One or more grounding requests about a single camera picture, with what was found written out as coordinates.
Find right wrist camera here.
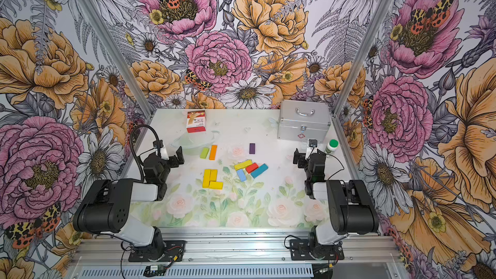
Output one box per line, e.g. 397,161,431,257
306,139,319,159

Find white bottle green cap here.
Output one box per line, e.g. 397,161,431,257
325,139,340,154

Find orange long block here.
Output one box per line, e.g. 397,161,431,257
209,145,218,160

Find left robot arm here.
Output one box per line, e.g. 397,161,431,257
72,147,184,260

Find yellow block crosswise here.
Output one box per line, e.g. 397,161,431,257
209,181,223,190

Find small circuit board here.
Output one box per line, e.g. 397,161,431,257
143,265,167,278

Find yellow-green block in pile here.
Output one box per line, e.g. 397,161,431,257
234,160,253,171

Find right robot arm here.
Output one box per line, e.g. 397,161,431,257
288,150,379,262

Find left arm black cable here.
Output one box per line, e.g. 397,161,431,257
128,124,163,183

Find teal block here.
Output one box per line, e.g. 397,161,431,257
251,164,268,178

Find red block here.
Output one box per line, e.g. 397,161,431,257
245,163,259,174

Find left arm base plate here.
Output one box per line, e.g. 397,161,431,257
128,240,186,263

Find red white cardboard box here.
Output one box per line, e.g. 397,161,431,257
186,111,206,133

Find clear glass bowl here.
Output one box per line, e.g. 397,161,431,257
170,130,220,150

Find light blue block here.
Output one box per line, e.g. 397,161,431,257
236,169,247,182

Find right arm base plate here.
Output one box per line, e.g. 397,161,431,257
286,238,344,262

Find long yellow block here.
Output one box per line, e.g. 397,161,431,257
202,169,211,189

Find short yellow block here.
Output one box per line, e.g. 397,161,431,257
209,169,218,182

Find silver metal case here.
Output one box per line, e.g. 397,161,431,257
277,100,331,143

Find green block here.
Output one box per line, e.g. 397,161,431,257
200,147,210,159

